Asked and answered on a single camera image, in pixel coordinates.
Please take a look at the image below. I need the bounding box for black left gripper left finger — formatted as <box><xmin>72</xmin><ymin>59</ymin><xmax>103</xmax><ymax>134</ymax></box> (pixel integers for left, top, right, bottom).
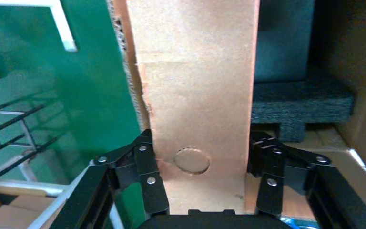
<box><xmin>49</xmin><ymin>128</ymin><xmax>171</xmax><ymax>229</ymax></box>

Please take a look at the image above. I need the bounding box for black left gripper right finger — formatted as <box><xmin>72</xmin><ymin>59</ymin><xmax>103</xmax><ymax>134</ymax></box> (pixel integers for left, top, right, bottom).
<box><xmin>247</xmin><ymin>131</ymin><xmax>366</xmax><ymax>229</ymax></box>

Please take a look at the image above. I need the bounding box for small cardboard box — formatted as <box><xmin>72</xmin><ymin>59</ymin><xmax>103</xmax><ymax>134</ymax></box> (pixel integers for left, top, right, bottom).
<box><xmin>124</xmin><ymin>0</ymin><xmax>261</xmax><ymax>216</ymax></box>

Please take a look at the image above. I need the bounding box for large cardboard box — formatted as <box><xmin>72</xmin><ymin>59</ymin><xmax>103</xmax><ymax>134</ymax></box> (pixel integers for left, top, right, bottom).
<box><xmin>107</xmin><ymin>0</ymin><xmax>366</xmax><ymax>222</ymax></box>

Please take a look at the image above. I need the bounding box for black foam insert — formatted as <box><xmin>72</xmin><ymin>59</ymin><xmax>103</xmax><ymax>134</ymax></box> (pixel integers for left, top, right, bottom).
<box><xmin>251</xmin><ymin>0</ymin><xmax>355</xmax><ymax>143</ymax></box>

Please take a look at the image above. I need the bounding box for white shelf cart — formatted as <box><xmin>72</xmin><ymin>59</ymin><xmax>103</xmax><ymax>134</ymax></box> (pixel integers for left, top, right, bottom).
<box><xmin>0</xmin><ymin>151</ymin><xmax>123</xmax><ymax>229</ymax></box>

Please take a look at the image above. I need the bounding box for black wire rack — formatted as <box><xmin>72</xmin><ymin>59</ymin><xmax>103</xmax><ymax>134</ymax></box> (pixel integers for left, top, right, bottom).
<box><xmin>0</xmin><ymin>92</ymin><xmax>61</xmax><ymax>190</ymax></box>

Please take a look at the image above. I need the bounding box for white desk frame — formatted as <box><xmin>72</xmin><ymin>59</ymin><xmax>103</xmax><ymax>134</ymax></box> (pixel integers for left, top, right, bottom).
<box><xmin>0</xmin><ymin>0</ymin><xmax>78</xmax><ymax>53</ymax></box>

